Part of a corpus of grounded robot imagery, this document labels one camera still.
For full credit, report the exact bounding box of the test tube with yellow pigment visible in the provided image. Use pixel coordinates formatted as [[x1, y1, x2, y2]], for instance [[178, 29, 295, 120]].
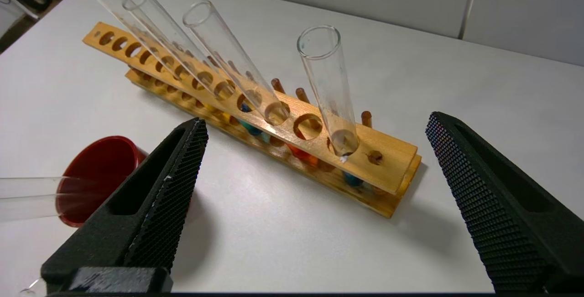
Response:
[[87, 0, 219, 114]]

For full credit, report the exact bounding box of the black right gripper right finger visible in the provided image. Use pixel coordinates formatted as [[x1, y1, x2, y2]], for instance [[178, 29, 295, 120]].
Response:
[[425, 111, 584, 294]]

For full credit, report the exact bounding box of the test tube with blue pigment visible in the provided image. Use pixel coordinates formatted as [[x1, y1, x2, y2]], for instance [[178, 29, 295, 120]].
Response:
[[297, 25, 365, 188]]

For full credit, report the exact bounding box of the test tube with red pigment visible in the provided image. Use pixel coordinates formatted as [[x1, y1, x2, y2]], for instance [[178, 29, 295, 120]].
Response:
[[182, 0, 318, 167]]

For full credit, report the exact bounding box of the red plastic cup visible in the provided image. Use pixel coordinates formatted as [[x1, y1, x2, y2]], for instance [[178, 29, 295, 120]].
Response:
[[56, 135, 149, 228]]

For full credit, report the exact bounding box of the wooden test tube rack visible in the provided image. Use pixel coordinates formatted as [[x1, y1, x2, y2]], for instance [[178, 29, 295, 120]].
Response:
[[83, 21, 422, 219]]

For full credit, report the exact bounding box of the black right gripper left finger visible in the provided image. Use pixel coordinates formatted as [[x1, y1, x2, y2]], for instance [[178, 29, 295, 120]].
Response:
[[40, 117, 209, 293]]

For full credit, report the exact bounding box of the test tube with teal pigment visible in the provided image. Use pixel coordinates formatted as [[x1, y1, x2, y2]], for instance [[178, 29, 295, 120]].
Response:
[[122, 0, 271, 143]]

